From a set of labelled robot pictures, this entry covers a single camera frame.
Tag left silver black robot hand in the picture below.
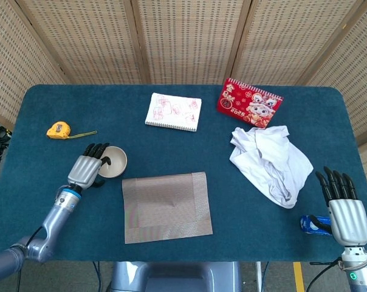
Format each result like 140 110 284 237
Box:
67 142 113 190

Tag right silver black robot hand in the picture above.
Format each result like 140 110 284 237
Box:
310 166 367 246

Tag small white bowl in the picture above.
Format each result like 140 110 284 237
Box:
97 145 128 179

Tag brown woven placemat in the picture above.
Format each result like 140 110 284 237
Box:
122 171 214 245

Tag red desk calendar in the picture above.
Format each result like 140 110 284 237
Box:
216 77 284 129

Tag blue white toothpaste box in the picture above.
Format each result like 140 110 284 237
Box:
300 214 367 240

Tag yellow tape measure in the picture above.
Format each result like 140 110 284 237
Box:
46 121 98 140

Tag teal table cover cloth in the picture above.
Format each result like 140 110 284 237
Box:
0 84 367 263

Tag crumpled white cloth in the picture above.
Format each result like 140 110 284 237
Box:
228 124 314 209

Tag white table leg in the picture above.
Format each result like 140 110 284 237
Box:
255 261 262 292

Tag white spiral notebook red drawings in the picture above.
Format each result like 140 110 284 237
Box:
145 92 202 133

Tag bamboo folding screen panel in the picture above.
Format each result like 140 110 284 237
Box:
0 0 69 131
301 0 367 195
15 0 151 85
225 0 367 86
131 0 253 85

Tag blue-gray robot torso base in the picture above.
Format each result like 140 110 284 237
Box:
106 260 244 292

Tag blue floor cable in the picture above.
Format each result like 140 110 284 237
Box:
93 261 104 292

